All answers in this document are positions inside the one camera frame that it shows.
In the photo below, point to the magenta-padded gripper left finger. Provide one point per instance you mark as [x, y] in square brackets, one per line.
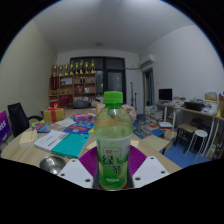
[87, 161]

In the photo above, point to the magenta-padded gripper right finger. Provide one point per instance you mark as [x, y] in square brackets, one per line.
[138, 160]

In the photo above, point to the green tea bottle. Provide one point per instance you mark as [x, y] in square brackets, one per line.
[113, 143]

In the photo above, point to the teal book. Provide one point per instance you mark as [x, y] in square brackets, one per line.
[70, 145]

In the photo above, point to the steel cup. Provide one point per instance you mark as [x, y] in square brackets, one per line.
[52, 164]

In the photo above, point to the blue and red book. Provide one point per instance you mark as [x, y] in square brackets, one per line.
[79, 127]

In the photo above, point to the pink packet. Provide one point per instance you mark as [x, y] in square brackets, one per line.
[84, 117]

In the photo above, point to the pile of books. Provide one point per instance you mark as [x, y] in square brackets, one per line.
[154, 116]

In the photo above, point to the pink flower bouquet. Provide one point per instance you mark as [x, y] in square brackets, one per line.
[130, 112]

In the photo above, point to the tan upright box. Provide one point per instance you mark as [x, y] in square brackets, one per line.
[100, 108]

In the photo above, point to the yellow gift box red ribbon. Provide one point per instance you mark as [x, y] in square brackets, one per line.
[54, 115]

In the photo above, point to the wooden stool dark legs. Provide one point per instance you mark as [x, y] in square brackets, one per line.
[185, 127]

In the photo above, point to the white round stool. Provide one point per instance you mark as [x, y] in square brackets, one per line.
[200, 133]

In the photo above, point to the black computer monitor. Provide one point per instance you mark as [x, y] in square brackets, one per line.
[165, 94]

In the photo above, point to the wooden shelf unit with trophies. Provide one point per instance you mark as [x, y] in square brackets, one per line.
[75, 88]

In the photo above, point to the long wooden desk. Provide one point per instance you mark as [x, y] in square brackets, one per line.
[198, 112]

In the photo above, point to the black office chair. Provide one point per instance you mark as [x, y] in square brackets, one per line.
[18, 118]

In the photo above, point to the white air conditioner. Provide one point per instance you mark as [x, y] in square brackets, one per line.
[147, 60]

